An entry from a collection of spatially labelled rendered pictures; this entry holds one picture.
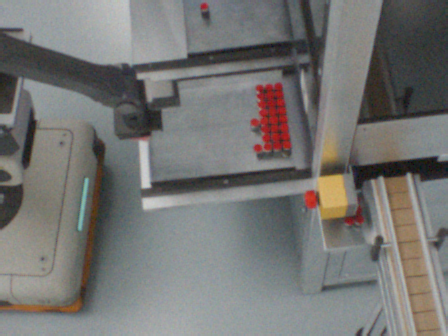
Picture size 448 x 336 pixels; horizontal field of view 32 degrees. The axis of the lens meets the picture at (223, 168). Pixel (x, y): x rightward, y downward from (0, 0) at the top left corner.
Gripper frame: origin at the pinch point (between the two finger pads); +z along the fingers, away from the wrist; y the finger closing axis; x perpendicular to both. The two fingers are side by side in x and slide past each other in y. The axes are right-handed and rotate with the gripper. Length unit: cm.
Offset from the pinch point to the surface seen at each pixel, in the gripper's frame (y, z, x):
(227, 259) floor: 11, 103, 2
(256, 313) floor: 18, 103, -18
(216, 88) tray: 16.2, 14.6, 18.5
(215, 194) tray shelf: 13.5, 14.5, -9.7
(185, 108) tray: 8.2, 14.4, 13.8
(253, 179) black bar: 22.7, 12.7, -7.8
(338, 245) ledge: 39.8, 15.0, -25.2
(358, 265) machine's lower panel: 51, 77, -13
